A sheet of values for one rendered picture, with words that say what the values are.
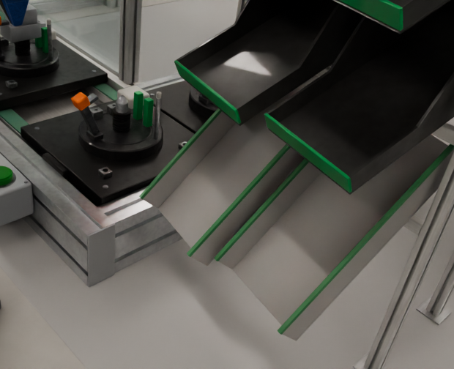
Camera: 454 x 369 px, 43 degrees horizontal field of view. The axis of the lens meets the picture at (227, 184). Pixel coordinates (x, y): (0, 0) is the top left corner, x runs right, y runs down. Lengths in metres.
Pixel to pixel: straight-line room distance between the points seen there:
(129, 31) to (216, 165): 0.45
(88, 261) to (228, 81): 0.33
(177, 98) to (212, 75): 0.44
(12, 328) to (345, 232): 0.46
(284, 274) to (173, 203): 0.20
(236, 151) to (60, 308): 0.33
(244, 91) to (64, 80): 0.58
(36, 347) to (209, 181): 0.31
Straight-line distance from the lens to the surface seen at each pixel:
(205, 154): 0.81
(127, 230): 0.87
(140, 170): 0.93
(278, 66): 0.70
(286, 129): 0.60
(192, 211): 0.78
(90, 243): 0.83
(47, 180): 0.94
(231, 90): 0.68
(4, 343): 0.84
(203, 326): 0.84
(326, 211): 0.71
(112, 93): 1.20
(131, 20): 1.16
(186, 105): 1.13
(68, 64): 1.26
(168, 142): 1.00
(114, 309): 0.86
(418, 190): 0.65
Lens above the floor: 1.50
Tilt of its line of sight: 35 degrees down
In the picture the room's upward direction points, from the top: 9 degrees clockwise
